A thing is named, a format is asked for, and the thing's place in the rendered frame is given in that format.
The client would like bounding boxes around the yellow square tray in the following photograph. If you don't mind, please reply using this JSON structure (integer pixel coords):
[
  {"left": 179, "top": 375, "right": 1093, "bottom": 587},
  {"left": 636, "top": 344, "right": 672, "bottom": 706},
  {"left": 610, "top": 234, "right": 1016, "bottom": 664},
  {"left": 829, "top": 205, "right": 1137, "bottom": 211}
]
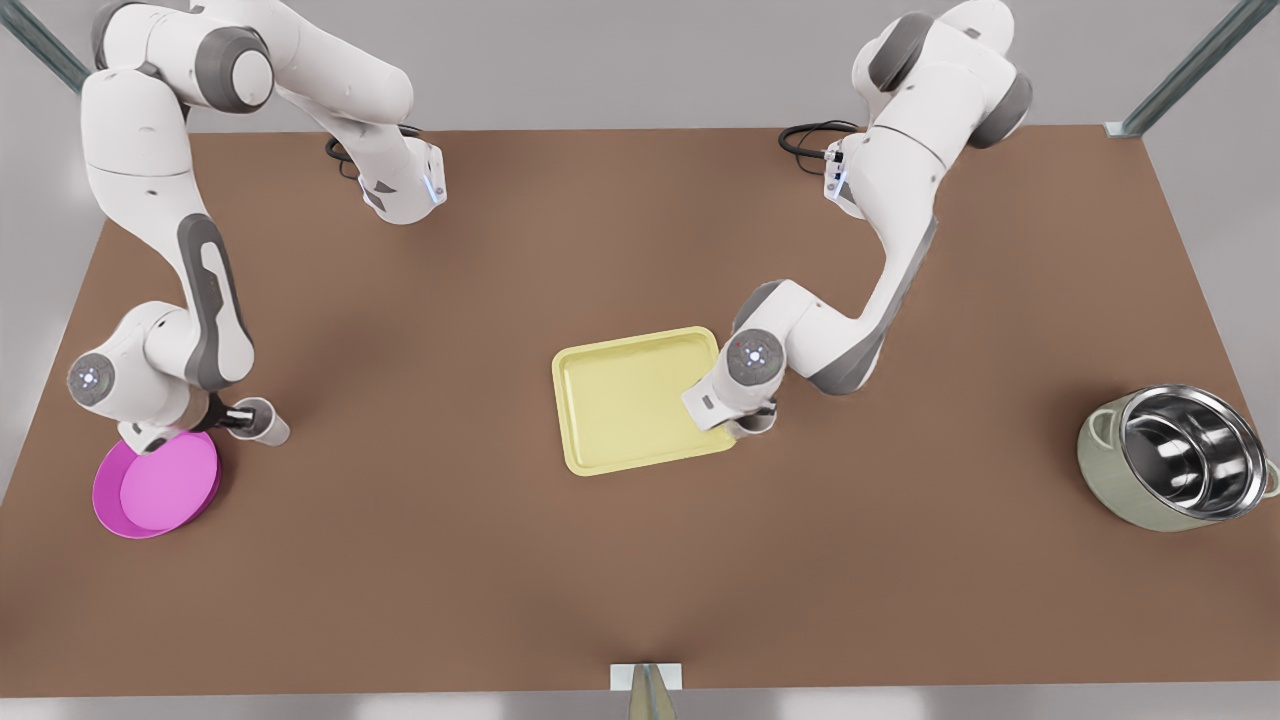
[{"left": 552, "top": 326, "right": 740, "bottom": 477}]

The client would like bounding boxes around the pink round plate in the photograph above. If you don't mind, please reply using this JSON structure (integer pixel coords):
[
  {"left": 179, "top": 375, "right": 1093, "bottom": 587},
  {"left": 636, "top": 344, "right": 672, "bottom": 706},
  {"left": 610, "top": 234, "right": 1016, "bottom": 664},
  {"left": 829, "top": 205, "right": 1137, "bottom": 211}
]
[{"left": 92, "top": 430, "right": 222, "bottom": 540}]

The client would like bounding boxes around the grey-green steel pot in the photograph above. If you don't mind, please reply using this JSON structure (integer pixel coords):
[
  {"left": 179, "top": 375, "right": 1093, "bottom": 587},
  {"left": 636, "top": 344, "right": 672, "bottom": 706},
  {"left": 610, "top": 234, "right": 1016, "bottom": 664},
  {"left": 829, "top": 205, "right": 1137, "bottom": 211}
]
[{"left": 1077, "top": 385, "right": 1280, "bottom": 533}]

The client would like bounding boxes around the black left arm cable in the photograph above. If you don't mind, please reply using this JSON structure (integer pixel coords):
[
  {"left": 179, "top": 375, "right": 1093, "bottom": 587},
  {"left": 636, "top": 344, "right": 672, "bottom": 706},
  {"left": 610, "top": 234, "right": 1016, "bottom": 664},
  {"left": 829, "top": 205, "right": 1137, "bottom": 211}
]
[{"left": 779, "top": 120, "right": 863, "bottom": 177}]

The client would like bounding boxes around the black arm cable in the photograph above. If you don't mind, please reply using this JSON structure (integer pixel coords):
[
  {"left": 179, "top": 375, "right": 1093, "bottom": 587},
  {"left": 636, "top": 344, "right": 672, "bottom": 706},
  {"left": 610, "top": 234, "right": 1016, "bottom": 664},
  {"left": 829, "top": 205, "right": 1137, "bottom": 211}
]
[
  {"left": 325, "top": 124, "right": 425, "bottom": 182},
  {"left": 779, "top": 120, "right": 863, "bottom": 177}
]

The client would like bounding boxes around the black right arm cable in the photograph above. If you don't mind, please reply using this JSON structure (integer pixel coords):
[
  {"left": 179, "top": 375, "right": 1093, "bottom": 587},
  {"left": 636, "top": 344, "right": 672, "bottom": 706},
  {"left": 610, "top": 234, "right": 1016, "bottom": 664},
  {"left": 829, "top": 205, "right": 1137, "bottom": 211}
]
[{"left": 325, "top": 124, "right": 425, "bottom": 182}]

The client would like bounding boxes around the silver frame post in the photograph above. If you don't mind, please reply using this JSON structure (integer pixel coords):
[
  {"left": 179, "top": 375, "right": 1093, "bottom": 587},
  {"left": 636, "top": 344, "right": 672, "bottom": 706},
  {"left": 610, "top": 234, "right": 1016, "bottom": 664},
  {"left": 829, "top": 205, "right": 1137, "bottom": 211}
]
[
  {"left": 0, "top": 0, "right": 92, "bottom": 94},
  {"left": 610, "top": 662, "right": 684, "bottom": 720},
  {"left": 1104, "top": 0, "right": 1280, "bottom": 139}
]

